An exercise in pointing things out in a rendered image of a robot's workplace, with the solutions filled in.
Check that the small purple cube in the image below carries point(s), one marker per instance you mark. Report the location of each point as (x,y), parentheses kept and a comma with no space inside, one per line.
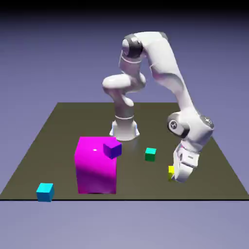
(111,150)

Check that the small yellow cube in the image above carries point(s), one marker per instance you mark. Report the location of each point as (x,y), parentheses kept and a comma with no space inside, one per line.
(170,172)

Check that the small green cube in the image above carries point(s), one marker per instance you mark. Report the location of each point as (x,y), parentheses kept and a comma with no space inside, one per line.
(150,154)

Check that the small cyan cube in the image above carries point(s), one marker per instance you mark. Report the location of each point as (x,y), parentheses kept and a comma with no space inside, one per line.
(45,192)

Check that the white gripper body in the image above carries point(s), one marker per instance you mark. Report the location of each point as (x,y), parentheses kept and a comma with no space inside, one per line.
(184,171)

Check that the large magenta box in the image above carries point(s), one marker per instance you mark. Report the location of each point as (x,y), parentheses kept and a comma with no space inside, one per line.
(93,165)

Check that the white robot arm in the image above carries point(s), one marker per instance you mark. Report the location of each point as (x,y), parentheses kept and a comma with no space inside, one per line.
(167,58)

